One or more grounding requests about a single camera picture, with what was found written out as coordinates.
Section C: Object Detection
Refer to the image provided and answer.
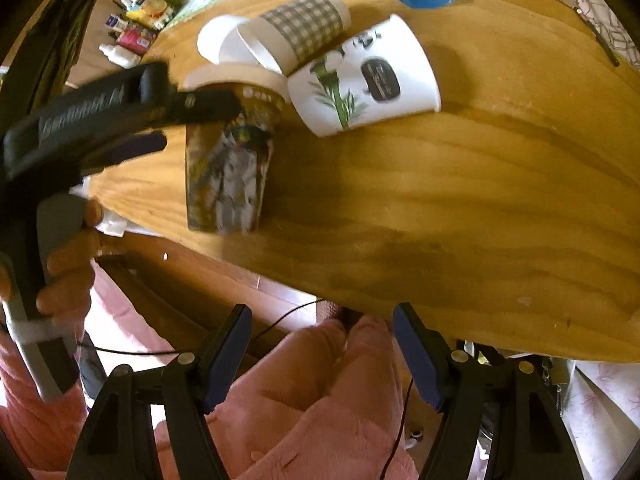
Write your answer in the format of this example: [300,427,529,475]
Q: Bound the plain white paper cup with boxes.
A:
[196,15,262,67]

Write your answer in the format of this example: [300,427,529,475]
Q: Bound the person's pink fleece pants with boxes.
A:
[92,260,422,480]

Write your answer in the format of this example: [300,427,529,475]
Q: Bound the white line-patterned cloth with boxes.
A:
[570,0,640,77]

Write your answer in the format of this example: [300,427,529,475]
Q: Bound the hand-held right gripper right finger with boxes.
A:
[393,302,587,480]

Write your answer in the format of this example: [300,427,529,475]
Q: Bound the yellow snack packet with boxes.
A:
[126,0,175,30]

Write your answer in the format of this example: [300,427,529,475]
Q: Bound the grey checked paper cup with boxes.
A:
[236,0,353,74]

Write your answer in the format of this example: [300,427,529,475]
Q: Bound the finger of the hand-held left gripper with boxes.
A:
[97,131,168,167]
[167,87,242,123]

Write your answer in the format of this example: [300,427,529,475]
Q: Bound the white floral cloth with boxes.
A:
[560,360,640,480]

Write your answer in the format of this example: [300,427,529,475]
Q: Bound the brown printed paper cup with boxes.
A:
[184,64,289,236]

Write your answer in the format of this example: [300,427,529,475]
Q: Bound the black pen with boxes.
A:
[574,6,621,67]

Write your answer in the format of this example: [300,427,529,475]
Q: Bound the person's left hand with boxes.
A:
[36,199,104,322]

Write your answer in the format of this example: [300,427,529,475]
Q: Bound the pink box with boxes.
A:
[116,26,157,54]

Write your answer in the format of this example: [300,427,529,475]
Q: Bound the small white bottle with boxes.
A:
[99,44,142,67]

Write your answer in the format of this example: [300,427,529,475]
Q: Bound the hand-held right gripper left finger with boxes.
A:
[65,304,253,480]

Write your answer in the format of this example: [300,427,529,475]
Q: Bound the dark cloth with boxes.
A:
[9,0,107,107]

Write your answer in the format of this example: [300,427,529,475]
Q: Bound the thin black cable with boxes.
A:
[379,377,415,480]
[77,297,326,357]

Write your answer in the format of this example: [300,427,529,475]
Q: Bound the white plant-print paper cup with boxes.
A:
[287,13,442,139]

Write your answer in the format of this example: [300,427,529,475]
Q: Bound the person's left forearm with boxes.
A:
[0,327,88,473]

